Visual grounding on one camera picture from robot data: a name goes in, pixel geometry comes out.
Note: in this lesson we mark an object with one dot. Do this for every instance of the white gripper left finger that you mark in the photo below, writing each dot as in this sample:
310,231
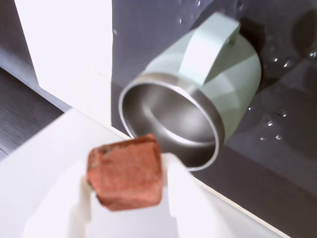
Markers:
42,178

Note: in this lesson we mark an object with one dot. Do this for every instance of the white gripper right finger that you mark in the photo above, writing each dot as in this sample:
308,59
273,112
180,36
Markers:
188,203

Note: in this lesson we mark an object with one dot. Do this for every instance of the red cube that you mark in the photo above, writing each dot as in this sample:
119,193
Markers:
126,173

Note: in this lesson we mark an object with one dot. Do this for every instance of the black table mat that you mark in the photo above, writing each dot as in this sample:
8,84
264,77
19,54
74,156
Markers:
277,161

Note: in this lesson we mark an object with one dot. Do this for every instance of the pale green steel mug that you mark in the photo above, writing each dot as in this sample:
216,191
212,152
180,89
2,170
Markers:
223,81

